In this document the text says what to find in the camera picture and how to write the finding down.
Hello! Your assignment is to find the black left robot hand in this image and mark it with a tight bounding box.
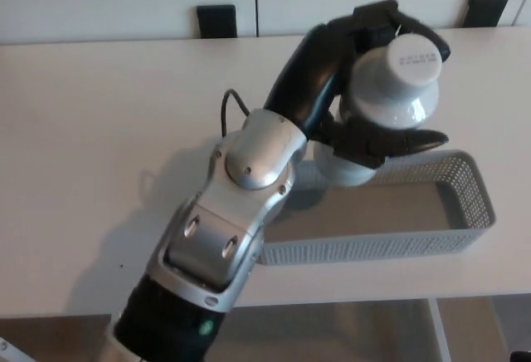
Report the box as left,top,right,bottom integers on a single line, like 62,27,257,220
263,0,452,169

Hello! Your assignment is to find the white plastic bottle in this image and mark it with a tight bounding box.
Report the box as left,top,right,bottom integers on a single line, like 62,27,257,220
313,32,441,188

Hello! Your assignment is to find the grey perforated plastic basket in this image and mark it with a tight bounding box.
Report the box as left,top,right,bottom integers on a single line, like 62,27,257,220
256,149,497,268

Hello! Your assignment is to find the white slanted bar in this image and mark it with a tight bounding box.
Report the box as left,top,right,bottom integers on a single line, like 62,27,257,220
0,335,28,362

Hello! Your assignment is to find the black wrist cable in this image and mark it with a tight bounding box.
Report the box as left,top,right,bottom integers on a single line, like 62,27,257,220
220,89,251,137

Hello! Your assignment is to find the black desk bracket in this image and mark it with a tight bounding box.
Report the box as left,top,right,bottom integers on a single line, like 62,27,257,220
196,3,238,40
467,0,509,29

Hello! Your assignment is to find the white desk leg frame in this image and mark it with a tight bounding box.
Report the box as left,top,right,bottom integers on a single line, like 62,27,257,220
426,298,454,362

